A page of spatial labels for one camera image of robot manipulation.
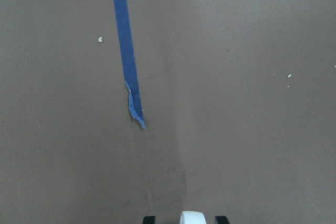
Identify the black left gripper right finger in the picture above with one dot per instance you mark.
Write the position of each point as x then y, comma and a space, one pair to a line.
221, 220

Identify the white plastic cup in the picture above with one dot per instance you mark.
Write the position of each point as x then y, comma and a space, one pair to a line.
192, 217

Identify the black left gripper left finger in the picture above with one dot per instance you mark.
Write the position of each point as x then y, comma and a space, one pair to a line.
148, 220

